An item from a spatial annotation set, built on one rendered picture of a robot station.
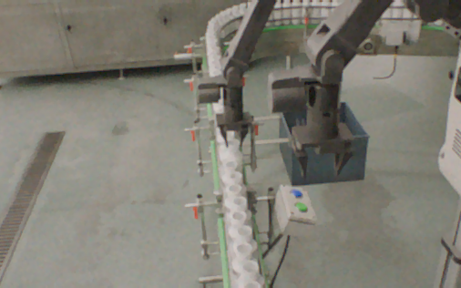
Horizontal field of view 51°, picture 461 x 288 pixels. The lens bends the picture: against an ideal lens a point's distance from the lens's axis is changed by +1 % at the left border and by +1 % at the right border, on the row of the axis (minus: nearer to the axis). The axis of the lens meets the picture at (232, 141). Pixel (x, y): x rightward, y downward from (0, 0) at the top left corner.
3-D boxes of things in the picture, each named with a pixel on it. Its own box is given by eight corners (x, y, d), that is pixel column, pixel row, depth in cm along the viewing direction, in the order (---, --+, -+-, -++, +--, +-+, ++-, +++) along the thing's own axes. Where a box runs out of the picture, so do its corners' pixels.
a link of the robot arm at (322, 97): (346, 80, 81) (337, 67, 86) (305, 83, 81) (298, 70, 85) (343, 117, 84) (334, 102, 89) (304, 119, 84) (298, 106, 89)
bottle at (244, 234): (230, 278, 124) (226, 230, 116) (249, 267, 127) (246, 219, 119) (244, 293, 120) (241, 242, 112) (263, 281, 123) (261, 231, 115)
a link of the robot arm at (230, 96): (243, 85, 131) (241, 77, 136) (218, 86, 131) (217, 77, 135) (243, 108, 134) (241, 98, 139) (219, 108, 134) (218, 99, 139)
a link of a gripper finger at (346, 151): (352, 184, 91) (356, 141, 87) (314, 188, 91) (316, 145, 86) (342, 165, 97) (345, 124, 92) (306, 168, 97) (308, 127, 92)
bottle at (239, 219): (226, 268, 128) (222, 220, 119) (236, 252, 132) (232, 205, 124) (247, 274, 125) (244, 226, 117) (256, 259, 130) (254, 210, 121)
